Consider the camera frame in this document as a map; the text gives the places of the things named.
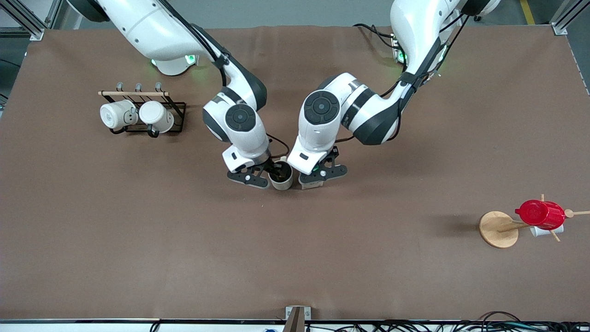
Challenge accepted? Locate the grey white ceramic cup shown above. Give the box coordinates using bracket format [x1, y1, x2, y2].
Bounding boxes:
[269, 157, 294, 191]

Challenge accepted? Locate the red plastic cup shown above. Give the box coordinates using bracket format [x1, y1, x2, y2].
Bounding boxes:
[515, 199, 566, 231]

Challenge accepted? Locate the small white cup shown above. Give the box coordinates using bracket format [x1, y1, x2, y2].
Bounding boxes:
[530, 224, 565, 238]

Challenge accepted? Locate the brown table cover sheet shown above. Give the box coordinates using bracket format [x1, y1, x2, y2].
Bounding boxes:
[0, 24, 590, 321]

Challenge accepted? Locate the plain white mug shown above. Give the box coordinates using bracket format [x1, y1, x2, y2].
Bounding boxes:
[139, 101, 175, 134]

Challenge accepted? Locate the white mug with face print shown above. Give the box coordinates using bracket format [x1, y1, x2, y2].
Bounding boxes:
[100, 100, 139, 131]

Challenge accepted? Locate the wooden mug tree stand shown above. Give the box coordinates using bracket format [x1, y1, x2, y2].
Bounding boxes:
[478, 194, 590, 249]

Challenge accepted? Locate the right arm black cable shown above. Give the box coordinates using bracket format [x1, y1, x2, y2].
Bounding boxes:
[157, 0, 291, 161]

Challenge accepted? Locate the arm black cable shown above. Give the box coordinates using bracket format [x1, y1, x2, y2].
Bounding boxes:
[336, 13, 472, 143]
[157, 0, 291, 161]

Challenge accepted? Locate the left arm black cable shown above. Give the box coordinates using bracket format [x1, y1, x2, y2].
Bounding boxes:
[336, 13, 472, 143]

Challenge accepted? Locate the black wire mug rack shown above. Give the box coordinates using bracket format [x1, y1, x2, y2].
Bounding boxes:
[98, 82, 187, 138]

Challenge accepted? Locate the black base power cable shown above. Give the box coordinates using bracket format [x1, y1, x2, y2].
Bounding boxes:
[353, 23, 398, 49]

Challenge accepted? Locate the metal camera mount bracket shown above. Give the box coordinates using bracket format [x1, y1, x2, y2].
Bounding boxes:
[282, 306, 312, 332]

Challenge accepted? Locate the black cable bundle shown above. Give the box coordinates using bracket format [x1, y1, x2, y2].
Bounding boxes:
[305, 319, 590, 332]

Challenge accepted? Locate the black looped cable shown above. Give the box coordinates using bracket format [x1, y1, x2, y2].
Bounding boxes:
[479, 311, 522, 324]

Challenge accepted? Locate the aluminium frame profile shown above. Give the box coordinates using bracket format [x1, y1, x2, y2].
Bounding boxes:
[0, 0, 64, 41]
[551, 0, 590, 36]

